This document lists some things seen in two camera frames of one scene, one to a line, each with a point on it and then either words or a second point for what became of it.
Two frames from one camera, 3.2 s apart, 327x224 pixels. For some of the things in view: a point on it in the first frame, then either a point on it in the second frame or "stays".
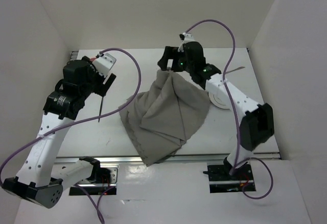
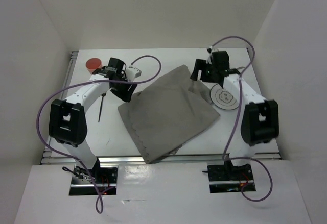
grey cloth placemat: [164, 115] stays
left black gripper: [108, 83] → [125, 95]
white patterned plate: [218, 99] stays
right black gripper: [169, 53] → [199, 65]
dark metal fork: [100, 108] stays
